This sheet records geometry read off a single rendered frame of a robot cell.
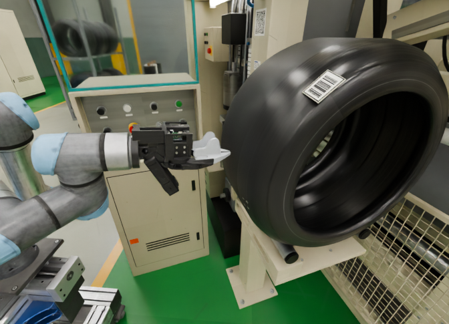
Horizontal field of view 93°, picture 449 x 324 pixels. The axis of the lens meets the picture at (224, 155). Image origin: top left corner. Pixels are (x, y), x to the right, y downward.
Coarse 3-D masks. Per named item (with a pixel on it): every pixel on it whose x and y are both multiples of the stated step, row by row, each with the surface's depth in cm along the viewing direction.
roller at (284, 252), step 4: (272, 240) 69; (276, 244) 66; (280, 244) 65; (284, 244) 65; (280, 248) 65; (284, 248) 64; (288, 248) 63; (292, 248) 64; (280, 252) 65; (284, 252) 63; (288, 252) 62; (292, 252) 62; (296, 252) 63; (284, 256) 63; (288, 256) 62; (292, 256) 61; (296, 256) 62; (284, 260) 63; (288, 260) 62; (292, 260) 63; (296, 260) 63
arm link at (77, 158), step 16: (48, 144) 36; (64, 144) 36; (80, 144) 37; (96, 144) 38; (32, 160) 35; (48, 160) 35; (64, 160) 36; (80, 160) 37; (96, 160) 38; (64, 176) 38; (80, 176) 39; (96, 176) 42
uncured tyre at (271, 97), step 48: (288, 48) 53; (336, 48) 42; (384, 48) 40; (240, 96) 55; (288, 96) 41; (336, 96) 38; (384, 96) 67; (432, 96) 45; (240, 144) 50; (288, 144) 40; (336, 144) 83; (384, 144) 73; (432, 144) 54; (240, 192) 53; (288, 192) 45; (336, 192) 81; (384, 192) 70; (288, 240) 55; (336, 240) 63
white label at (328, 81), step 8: (328, 72) 38; (320, 80) 38; (328, 80) 38; (336, 80) 37; (344, 80) 36; (312, 88) 38; (320, 88) 38; (328, 88) 37; (312, 96) 38; (320, 96) 37
